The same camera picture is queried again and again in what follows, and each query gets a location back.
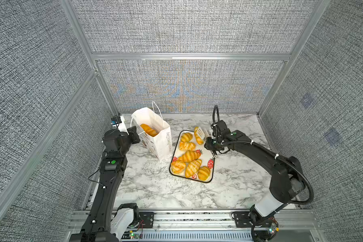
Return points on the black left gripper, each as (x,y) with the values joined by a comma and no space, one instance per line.
(132,132)

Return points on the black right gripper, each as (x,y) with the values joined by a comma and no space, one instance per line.
(207,144)

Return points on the long braided bread loaf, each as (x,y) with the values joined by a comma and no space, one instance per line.
(148,130)

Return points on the white paper gift bag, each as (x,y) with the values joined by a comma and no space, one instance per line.
(161,144)

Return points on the small croissant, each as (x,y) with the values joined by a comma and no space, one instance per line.
(186,137)
(204,173)
(197,138)

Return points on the small croissant second row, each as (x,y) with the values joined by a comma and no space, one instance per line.
(187,146)

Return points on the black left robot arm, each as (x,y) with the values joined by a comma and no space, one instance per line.
(99,225)

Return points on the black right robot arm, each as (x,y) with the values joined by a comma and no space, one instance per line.
(288,185)

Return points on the striped croissant centre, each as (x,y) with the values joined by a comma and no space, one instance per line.
(189,156)

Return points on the striped croissant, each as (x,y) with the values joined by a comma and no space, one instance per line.
(189,156)
(192,168)

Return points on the white strawberry-print tray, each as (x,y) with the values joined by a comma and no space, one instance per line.
(206,157)

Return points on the striped croissant bottom middle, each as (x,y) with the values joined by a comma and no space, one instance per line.
(192,168)

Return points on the round bun bottom left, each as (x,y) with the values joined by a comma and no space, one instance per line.
(177,167)

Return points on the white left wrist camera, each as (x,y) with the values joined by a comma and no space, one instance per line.
(118,122)

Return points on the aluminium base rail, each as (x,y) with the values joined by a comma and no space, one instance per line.
(220,225)

